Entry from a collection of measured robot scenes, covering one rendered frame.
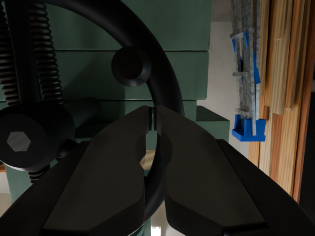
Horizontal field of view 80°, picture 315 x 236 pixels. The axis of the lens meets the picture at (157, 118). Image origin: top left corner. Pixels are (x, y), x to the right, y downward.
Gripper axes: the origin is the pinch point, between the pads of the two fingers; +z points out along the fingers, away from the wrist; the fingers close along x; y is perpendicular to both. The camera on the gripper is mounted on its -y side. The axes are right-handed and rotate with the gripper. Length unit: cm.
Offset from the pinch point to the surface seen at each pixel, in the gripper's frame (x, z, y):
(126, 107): -4.7, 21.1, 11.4
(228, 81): 114, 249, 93
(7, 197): -239, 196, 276
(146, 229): -2, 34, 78
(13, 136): -11.5, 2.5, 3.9
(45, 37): -11.9, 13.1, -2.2
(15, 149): -11.5, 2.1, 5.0
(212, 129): 12.0, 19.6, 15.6
